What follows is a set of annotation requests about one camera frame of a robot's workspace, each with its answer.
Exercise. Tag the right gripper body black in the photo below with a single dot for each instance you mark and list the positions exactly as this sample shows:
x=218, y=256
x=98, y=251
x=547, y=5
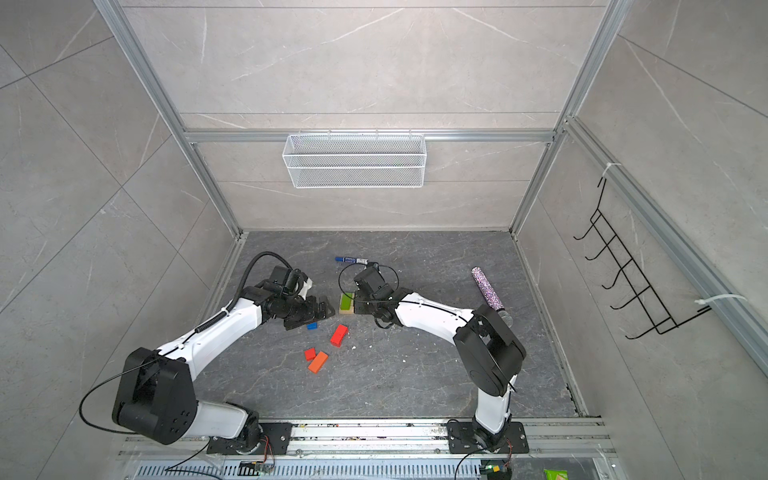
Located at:
x=363, y=306

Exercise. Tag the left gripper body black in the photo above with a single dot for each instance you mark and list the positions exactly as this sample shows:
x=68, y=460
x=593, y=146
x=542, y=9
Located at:
x=298, y=310

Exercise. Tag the green rectangular block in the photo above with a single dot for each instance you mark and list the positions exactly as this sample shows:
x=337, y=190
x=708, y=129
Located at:
x=346, y=300

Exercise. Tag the red arch block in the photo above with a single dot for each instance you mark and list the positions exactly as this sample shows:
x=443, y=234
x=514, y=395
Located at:
x=338, y=335

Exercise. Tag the orange rectangular block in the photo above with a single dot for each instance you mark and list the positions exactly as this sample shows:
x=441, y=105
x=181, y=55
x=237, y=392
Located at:
x=318, y=362

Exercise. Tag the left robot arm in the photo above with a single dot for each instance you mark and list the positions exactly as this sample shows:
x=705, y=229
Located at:
x=156, y=397

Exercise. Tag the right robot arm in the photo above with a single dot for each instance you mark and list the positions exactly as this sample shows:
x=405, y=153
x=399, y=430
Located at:
x=490, y=352

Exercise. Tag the blue marker pen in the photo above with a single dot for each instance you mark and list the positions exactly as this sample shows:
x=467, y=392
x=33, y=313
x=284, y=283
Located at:
x=351, y=260

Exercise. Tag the glitter purple tube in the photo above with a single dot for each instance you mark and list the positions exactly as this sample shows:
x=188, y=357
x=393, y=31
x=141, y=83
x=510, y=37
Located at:
x=490, y=295

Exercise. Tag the green packet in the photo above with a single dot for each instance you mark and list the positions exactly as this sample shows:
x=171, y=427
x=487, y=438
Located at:
x=556, y=474

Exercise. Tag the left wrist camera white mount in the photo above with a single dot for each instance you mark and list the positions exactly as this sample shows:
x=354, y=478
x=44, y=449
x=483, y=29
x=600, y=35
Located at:
x=306, y=286

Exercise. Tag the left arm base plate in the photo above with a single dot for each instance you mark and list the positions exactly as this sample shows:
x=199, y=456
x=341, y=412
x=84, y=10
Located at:
x=272, y=438

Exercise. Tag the aluminium mounting rail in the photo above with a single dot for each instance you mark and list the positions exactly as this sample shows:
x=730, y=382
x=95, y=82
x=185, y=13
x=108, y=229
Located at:
x=371, y=438

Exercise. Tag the white wire mesh basket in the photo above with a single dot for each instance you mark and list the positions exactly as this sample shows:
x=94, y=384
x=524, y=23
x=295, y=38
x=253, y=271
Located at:
x=347, y=161

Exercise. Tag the white perforated cable tray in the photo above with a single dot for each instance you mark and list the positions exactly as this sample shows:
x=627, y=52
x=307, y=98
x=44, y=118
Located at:
x=316, y=469

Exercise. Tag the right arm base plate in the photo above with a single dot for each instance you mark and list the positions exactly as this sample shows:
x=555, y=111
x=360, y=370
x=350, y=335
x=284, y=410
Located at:
x=467, y=436

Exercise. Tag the black wire hook rack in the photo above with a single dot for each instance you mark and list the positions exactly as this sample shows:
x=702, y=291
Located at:
x=629, y=271

